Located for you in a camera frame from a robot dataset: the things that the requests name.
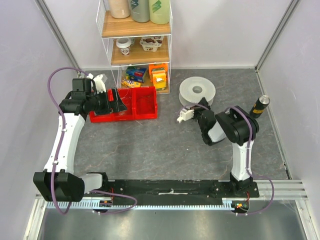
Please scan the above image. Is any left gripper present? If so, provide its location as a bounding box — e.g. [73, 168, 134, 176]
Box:
[86, 87, 127, 116]

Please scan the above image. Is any white perforated spool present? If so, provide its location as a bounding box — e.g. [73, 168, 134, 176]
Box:
[179, 76, 216, 106]

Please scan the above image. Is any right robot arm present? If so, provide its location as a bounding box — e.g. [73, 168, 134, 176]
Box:
[191, 98, 260, 197]

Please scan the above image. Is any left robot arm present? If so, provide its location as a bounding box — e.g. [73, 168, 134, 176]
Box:
[33, 74, 127, 202]

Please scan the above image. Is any yellow candy pack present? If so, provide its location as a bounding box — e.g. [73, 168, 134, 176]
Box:
[121, 76, 141, 88]

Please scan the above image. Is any red compartment bin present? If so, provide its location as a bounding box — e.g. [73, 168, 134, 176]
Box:
[88, 85, 159, 123]

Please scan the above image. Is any blue green sponge pack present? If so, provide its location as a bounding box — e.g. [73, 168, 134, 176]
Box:
[125, 66, 147, 83]

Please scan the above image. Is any orange yellow sponge box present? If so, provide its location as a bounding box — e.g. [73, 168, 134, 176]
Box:
[148, 63, 169, 91]

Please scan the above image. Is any black yellow can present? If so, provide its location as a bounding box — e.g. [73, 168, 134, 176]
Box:
[249, 95, 271, 119]

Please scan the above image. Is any white paper cup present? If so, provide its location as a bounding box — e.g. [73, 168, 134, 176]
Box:
[116, 37, 132, 56]

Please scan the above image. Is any white pudding cup pack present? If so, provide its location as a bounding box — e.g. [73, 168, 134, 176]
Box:
[139, 36, 164, 52]

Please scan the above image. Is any grey green bottle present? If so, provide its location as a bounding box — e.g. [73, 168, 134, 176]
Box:
[128, 0, 150, 23]

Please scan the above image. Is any beige bottle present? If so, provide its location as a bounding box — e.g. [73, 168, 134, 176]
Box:
[108, 0, 131, 19]

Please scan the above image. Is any light green bottle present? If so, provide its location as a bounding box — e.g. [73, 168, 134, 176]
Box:
[148, 0, 171, 25]

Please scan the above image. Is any thin red wire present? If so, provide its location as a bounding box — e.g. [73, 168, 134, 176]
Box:
[117, 87, 133, 106]

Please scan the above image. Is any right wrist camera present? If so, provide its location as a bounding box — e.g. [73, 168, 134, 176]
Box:
[176, 105, 197, 124]

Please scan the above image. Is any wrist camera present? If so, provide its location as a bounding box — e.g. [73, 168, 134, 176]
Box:
[88, 73, 108, 94]
[176, 105, 197, 124]

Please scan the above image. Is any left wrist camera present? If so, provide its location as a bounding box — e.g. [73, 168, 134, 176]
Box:
[88, 73, 108, 94]

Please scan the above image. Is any white wire wooden shelf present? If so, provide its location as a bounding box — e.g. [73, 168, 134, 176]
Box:
[95, 0, 173, 94]

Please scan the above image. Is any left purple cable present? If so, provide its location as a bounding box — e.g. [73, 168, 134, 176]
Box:
[47, 66, 138, 216]

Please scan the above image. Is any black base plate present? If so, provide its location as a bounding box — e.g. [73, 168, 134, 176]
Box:
[81, 178, 260, 206]

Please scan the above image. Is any grey cable duct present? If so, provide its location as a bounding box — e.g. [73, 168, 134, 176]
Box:
[46, 197, 251, 210]

